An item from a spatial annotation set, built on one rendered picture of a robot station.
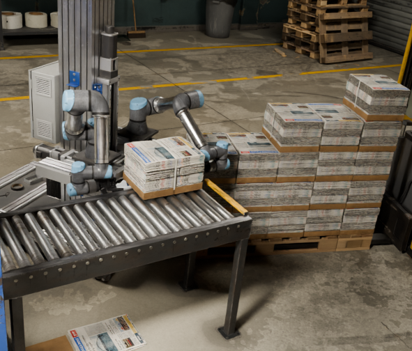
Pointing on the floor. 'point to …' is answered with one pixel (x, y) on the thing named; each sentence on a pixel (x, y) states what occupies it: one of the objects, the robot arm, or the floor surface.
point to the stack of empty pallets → (314, 8)
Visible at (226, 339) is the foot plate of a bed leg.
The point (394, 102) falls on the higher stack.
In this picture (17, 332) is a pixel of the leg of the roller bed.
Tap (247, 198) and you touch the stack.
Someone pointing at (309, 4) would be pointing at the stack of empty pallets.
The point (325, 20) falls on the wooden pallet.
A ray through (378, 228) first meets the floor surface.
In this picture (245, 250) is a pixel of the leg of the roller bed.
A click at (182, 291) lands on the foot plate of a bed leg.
